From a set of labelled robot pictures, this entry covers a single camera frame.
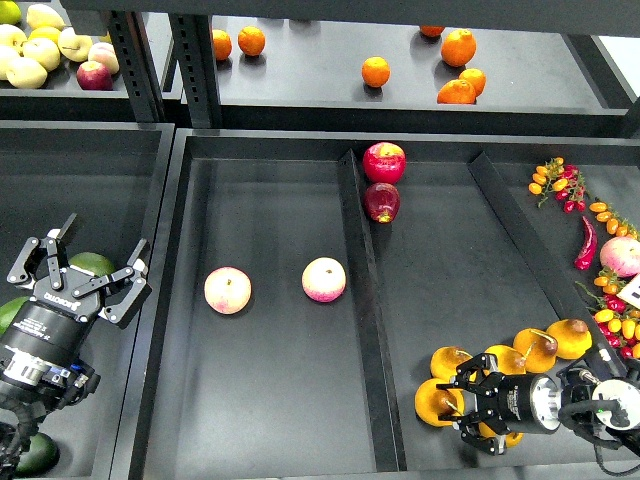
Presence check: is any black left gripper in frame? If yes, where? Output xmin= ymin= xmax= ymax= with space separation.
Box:
xmin=1 ymin=213 xmax=152 ymax=380

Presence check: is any left black tray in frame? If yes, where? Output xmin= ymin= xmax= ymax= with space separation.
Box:
xmin=1 ymin=121 xmax=174 ymax=479

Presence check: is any cherry tomato bunch bottom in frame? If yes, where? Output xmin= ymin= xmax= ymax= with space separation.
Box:
xmin=577 ymin=267 xmax=639 ymax=360

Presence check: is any light green avocado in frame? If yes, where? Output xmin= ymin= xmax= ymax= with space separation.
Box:
xmin=0 ymin=296 xmax=30 ymax=335

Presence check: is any pale yellow apple left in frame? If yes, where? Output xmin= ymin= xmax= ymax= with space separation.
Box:
xmin=0 ymin=24 xmax=28 ymax=54

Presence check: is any yellow lemon on shelf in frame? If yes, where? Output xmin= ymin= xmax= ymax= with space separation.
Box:
xmin=28 ymin=26 xmax=61 ymax=44

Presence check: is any yellow pear with stem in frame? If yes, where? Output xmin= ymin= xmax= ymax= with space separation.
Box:
xmin=414 ymin=378 xmax=465 ymax=427

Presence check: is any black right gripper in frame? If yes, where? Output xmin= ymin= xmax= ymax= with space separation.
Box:
xmin=436 ymin=353 xmax=560 ymax=456

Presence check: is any dark avocado bottom left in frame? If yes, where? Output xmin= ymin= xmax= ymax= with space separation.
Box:
xmin=15 ymin=433 xmax=60 ymax=478

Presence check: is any pale peach on shelf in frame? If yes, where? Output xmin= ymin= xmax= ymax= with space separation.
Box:
xmin=88 ymin=42 xmax=120 ymax=76

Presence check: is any middle black tray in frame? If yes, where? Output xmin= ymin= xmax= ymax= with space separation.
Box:
xmin=140 ymin=129 xmax=639 ymax=479

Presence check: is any red apple on shelf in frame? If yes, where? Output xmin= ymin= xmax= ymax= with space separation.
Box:
xmin=76 ymin=60 xmax=113 ymax=91

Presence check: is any orange far left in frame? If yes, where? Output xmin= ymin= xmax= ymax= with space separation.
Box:
xmin=211 ymin=29 xmax=233 ymax=62

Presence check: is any pale yellow pear top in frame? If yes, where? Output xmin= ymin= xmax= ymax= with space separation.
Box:
xmin=26 ymin=4 xmax=66 ymax=30

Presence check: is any red chili pepper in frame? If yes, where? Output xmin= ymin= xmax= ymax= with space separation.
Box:
xmin=574 ymin=216 xmax=598 ymax=271

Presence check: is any pink apple left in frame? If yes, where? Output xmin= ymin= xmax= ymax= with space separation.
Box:
xmin=204 ymin=267 xmax=252 ymax=315

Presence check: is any green avocado behind gripper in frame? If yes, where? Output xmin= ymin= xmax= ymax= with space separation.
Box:
xmin=69 ymin=252 xmax=116 ymax=277

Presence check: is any orange front right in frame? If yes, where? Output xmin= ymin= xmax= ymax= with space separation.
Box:
xmin=437 ymin=79 xmax=476 ymax=104

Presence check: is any dark red apple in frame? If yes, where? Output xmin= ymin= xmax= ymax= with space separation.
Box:
xmin=363 ymin=182 xmax=400 ymax=224

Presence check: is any pink apple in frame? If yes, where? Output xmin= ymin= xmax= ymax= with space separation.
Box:
xmin=301 ymin=257 xmax=346 ymax=303
xmin=204 ymin=267 xmax=252 ymax=315

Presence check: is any cherry tomato bunch top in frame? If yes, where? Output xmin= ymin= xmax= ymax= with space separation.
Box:
xmin=528 ymin=157 xmax=588 ymax=214

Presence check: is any black tray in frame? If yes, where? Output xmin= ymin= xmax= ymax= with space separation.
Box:
xmin=1 ymin=121 xmax=174 ymax=479
xmin=140 ymin=129 xmax=639 ymax=479

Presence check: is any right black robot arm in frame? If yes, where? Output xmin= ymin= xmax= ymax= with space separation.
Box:
xmin=436 ymin=350 xmax=639 ymax=477

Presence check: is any yellow pear bottom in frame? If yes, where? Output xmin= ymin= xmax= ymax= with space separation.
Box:
xmin=478 ymin=422 xmax=524 ymax=448

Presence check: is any green lime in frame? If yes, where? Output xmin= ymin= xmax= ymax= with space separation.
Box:
xmin=0 ymin=1 xmax=22 ymax=25

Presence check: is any pink apple right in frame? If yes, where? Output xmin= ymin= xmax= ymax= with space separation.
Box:
xmin=301 ymin=257 xmax=346 ymax=303

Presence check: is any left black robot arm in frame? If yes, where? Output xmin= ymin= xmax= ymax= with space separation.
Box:
xmin=1 ymin=215 xmax=152 ymax=479

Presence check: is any pink peach right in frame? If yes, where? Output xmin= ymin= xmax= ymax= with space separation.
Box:
xmin=599 ymin=237 xmax=639 ymax=278

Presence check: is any pale yellow pear front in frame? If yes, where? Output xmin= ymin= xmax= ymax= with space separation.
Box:
xmin=6 ymin=57 xmax=48 ymax=89

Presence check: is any yellow pear far right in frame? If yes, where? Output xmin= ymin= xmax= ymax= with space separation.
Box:
xmin=546 ymin=319 xmax=593 ymax=360

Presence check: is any white price label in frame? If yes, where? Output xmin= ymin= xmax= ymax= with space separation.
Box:
xmin=617 ymin=274 xmax=640 ymax=309

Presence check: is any bright red apple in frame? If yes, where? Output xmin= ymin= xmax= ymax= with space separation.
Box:
xmin=362 ymin=142 xmax=406 ymax=184

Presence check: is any orange cherry tomato bunch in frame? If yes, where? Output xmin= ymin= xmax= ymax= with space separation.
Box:
xmin=589 ymin=201 xmax=639 ymax=240

